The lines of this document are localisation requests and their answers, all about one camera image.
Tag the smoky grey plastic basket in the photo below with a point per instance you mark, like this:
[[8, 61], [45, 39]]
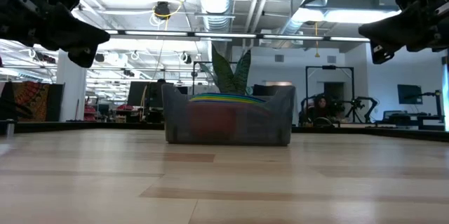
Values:
[[263, 129]]

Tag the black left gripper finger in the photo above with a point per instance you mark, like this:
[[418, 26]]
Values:
[[77, 43], [73, 24]]

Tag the black background robot arm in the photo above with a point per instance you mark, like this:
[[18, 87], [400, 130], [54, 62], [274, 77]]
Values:
[[365, 103]]

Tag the white pillar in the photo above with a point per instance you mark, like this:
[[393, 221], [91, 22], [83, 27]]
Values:
[[72, 90]]

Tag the orange patterned wall tapestry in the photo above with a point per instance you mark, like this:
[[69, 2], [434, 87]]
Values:
[[31, 101]]

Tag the black gantry frame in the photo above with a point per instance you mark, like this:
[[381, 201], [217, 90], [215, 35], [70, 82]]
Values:
[[329, 67]]

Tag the blue measuring cup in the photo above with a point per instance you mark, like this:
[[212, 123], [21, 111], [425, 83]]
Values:
[[228, 103]]

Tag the long ceiling light bar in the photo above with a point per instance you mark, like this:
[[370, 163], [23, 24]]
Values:
[[224, 35]]

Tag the green artificial plant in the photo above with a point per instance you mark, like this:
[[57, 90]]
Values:
[[228, 76]]

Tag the dark wall monitor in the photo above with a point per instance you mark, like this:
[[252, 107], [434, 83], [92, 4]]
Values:
[[409, 94]]

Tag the black desk monitor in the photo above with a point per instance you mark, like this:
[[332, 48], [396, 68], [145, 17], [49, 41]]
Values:
[[144, 94]]

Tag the small silver cylinder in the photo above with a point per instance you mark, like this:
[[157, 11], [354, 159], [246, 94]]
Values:
[[10, 127]]

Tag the person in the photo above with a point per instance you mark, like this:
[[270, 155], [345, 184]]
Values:
[[320, 106]]

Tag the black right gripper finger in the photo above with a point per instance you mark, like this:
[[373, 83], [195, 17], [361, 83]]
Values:
[[396, 22], [396, 38]]

